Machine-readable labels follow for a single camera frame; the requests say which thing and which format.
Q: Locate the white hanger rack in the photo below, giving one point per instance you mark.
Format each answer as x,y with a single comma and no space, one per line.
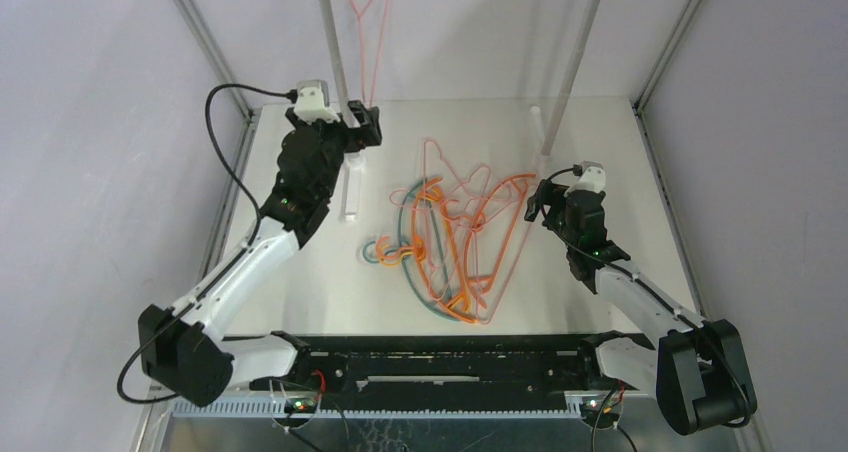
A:
354,164

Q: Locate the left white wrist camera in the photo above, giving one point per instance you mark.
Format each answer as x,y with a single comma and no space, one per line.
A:
312,103

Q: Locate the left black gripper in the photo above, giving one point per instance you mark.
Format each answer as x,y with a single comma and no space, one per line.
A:
365,136

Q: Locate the teal plastic hanger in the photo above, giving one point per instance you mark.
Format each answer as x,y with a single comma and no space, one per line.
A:
407,277

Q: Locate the large orange plastic hanger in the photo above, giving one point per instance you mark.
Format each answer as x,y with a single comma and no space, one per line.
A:
486,240

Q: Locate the aluminium frame post left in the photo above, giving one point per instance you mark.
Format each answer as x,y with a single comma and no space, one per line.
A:
217,63

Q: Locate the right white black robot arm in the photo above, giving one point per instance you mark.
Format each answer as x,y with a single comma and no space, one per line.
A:
694,368

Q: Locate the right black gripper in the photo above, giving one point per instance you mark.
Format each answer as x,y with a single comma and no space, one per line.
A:
548,204

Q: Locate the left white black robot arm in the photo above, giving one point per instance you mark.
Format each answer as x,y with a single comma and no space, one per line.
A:
183,347

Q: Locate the aluminium frame post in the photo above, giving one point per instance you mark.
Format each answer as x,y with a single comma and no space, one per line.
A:
217,63
640,108

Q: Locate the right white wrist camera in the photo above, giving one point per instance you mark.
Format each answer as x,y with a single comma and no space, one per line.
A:
591,177

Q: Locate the aluminium frame post right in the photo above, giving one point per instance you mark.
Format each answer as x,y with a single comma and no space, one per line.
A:
640,108

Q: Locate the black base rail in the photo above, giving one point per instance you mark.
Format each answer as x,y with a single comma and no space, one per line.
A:
527,374

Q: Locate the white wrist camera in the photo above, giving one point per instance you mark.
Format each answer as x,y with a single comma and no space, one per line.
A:
591,177
312,103

